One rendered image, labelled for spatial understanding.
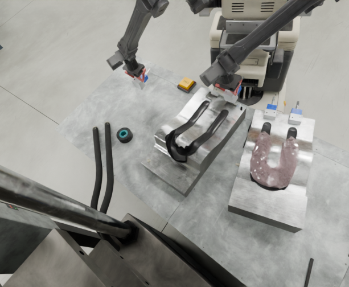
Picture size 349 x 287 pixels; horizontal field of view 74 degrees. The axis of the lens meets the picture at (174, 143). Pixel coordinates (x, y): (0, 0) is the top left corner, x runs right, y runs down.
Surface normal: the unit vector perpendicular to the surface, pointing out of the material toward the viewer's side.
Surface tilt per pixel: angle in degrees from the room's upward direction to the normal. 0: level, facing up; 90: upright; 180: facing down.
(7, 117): 0
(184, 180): 0
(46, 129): 0
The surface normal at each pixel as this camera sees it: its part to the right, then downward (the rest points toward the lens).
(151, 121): -0.18, -0.47
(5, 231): 0.77, 0.47
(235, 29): -0.26, 0.87
